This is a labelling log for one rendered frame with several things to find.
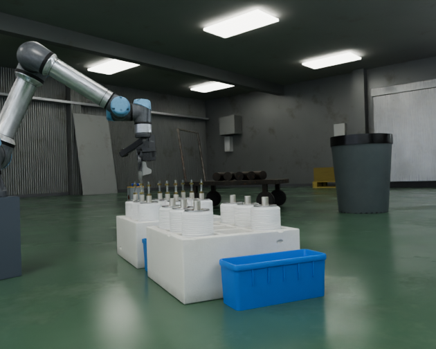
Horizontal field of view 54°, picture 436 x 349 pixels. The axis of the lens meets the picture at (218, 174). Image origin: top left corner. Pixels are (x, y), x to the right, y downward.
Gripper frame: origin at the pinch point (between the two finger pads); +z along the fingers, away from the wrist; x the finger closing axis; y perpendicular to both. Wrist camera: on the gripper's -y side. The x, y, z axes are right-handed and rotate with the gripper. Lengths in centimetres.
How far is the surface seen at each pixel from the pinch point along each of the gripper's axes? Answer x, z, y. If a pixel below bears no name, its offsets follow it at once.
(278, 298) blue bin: -79, 33, 38
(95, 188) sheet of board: 947, 20, -134
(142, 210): -15.4, 12.5, 1.2
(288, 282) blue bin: -78, 29, 41
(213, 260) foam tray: -70, 23, 22
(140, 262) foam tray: -20.7, 32.1, -0.3
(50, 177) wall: 935, -12, -242
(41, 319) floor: -76, 35, -24
